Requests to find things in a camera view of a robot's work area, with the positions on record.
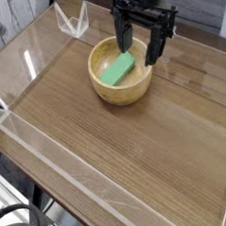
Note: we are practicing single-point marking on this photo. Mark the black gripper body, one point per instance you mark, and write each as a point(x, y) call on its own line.
point(148, 13)

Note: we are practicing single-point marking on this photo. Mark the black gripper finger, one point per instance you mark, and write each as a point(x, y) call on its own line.
point(123, 30)
point(156, 45)

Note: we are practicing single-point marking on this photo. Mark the green rectangular block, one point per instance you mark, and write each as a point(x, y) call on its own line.
point(118, 69)

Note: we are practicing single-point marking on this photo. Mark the brown wooden bowl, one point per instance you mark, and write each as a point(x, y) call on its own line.
point(133, 86)

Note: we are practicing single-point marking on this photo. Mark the black table leg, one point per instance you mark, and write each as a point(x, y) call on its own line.
point(37, 196)

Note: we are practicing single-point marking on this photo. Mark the clear acrylic corner bracket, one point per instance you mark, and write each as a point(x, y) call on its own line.
point(74, 27)

